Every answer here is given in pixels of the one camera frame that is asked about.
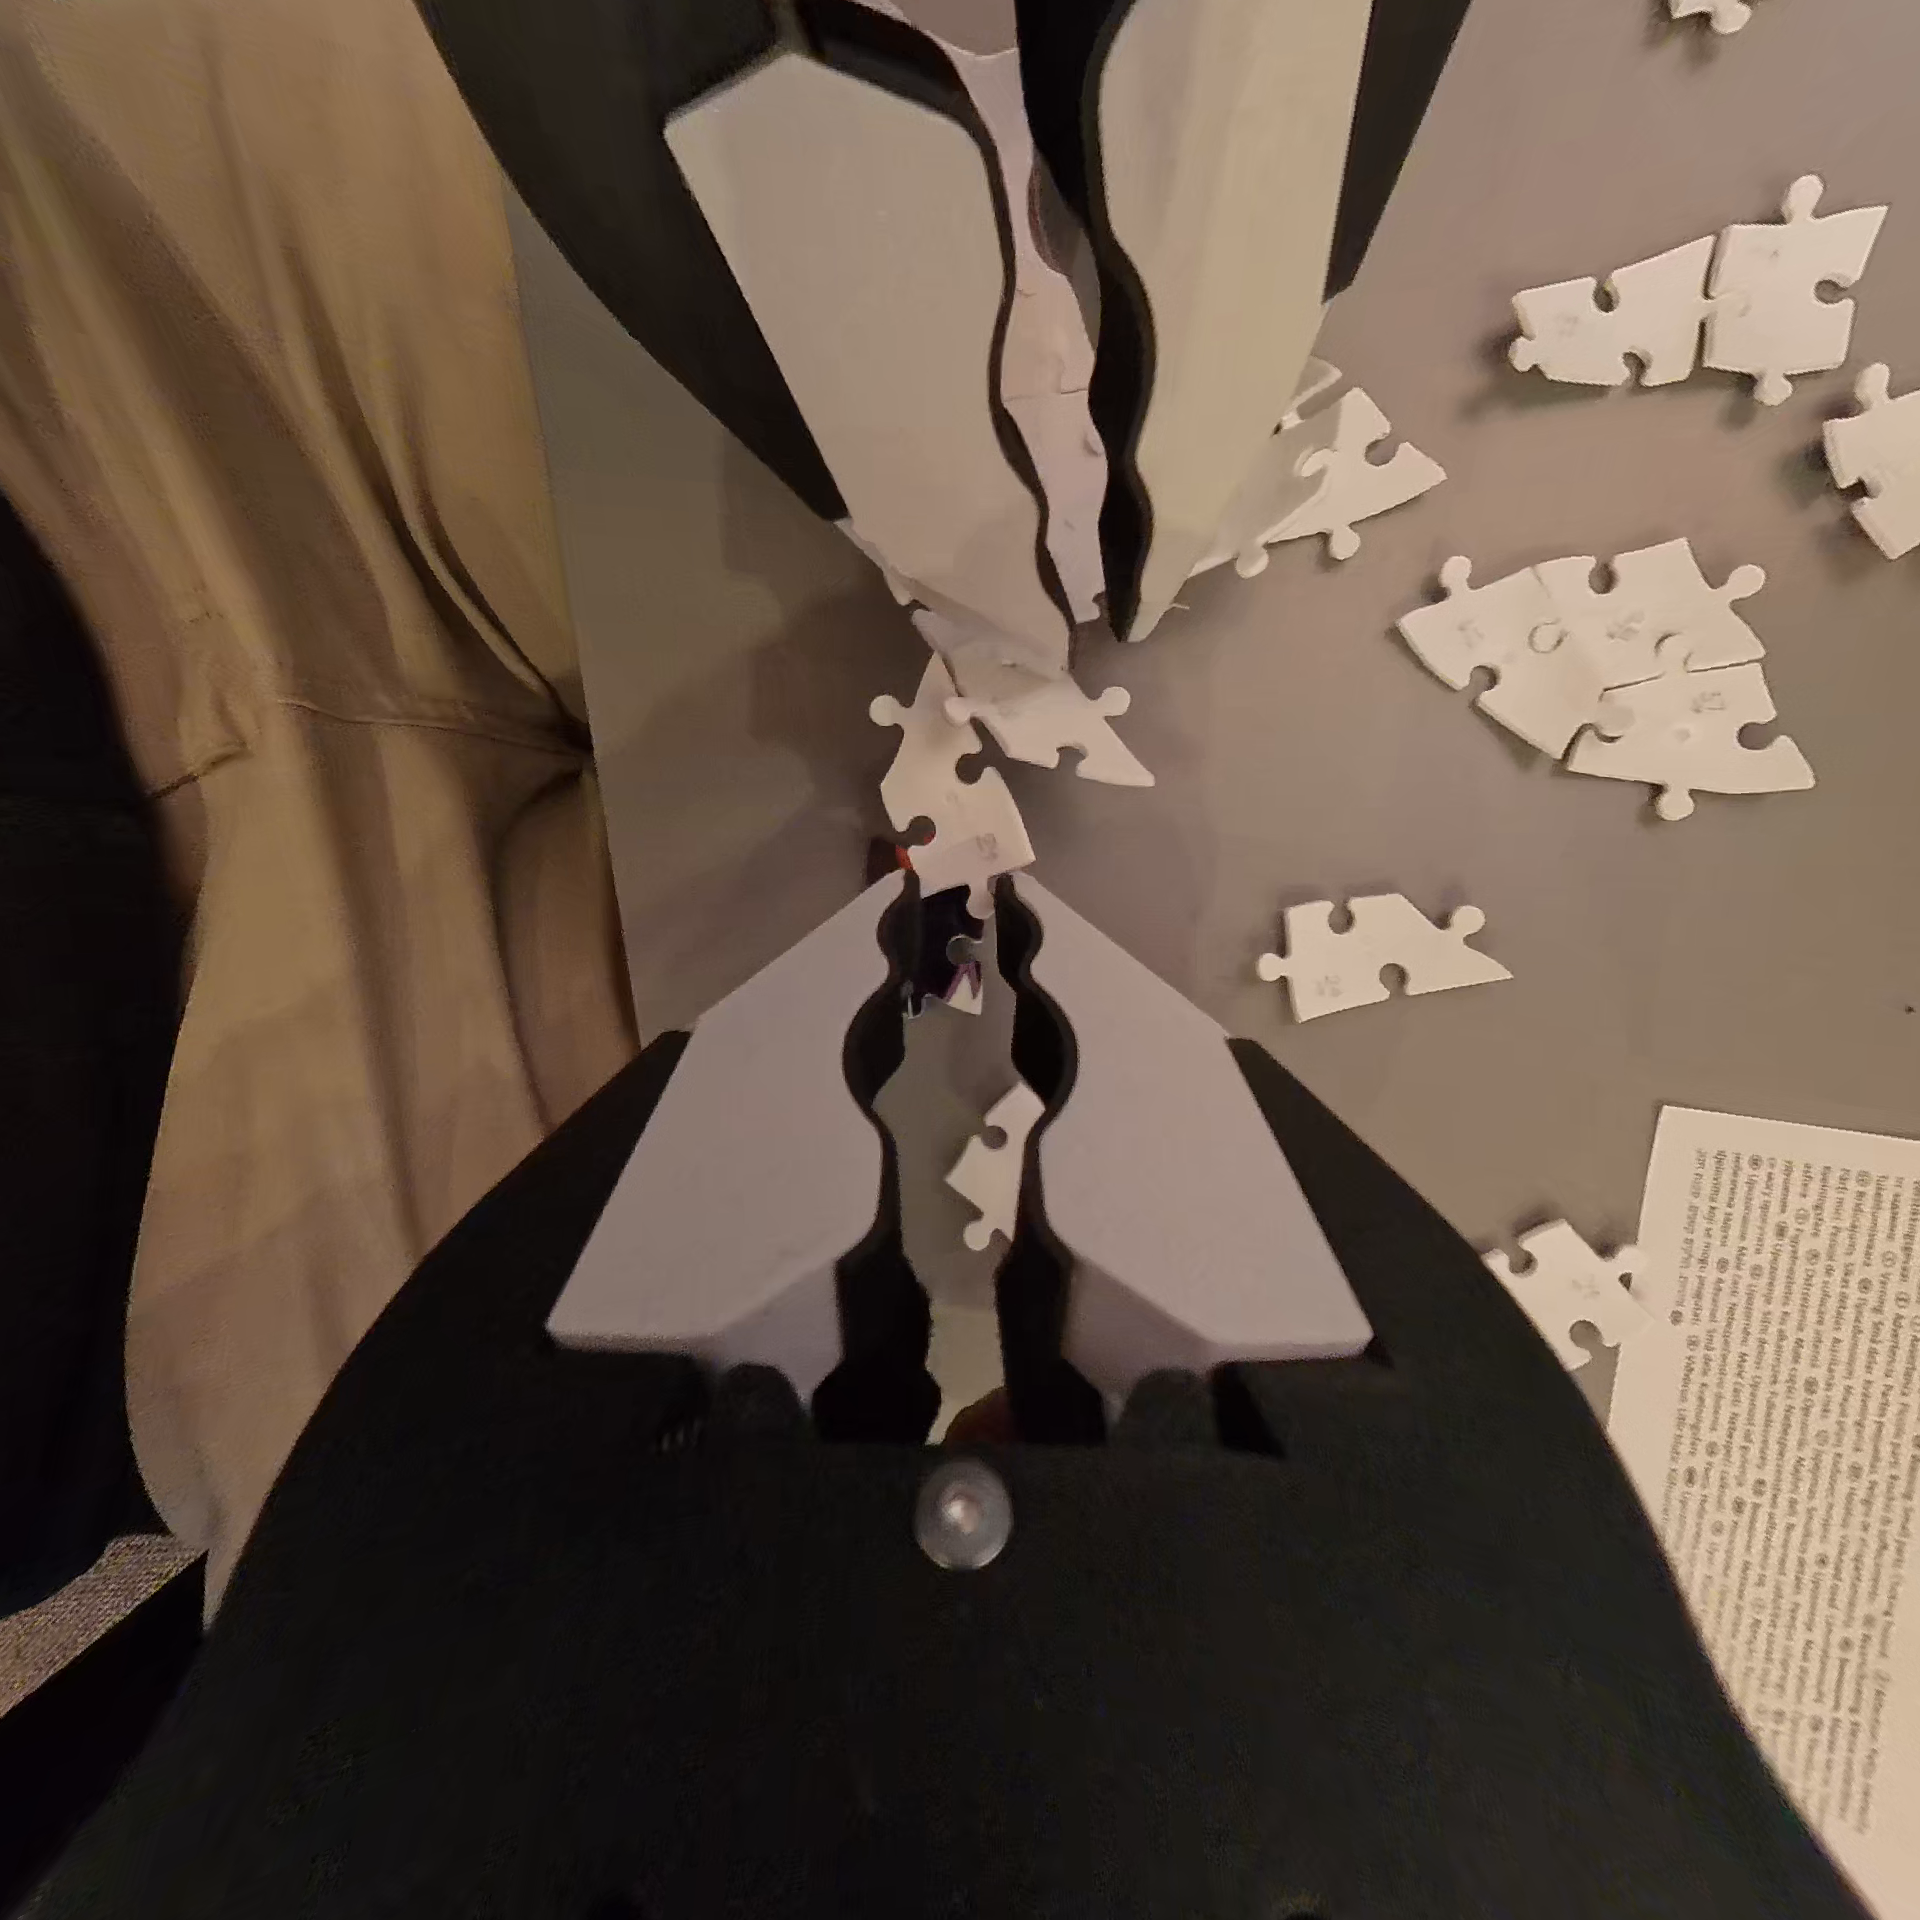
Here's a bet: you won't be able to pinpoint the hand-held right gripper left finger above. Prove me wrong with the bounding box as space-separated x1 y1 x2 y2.
545 874 929 1420

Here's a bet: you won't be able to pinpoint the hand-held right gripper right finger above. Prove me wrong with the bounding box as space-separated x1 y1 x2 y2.
990 871 1376 1424

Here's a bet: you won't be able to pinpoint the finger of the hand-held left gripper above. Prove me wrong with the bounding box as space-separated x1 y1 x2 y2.
662 24 1078 673
1077 0 1412 647

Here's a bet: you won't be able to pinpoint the assembled white puzzle ball section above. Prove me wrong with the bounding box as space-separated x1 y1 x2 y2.
832 0 1451 794

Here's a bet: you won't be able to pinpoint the single white puzzle piece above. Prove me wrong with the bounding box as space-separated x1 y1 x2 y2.
867 681 1041 904

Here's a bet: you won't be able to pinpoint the white puzzle pieces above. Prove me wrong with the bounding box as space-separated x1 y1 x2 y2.
944 0 1920 1373

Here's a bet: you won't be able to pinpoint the person's beige trousers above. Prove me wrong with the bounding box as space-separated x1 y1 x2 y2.
0 0 641 1608

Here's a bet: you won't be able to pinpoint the white instruction leaflet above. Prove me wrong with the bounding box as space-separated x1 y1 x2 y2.
1605 1103 1920 1920

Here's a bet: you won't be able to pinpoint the grey fabric chair seat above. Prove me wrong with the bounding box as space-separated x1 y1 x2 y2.
0 1529 209 1719

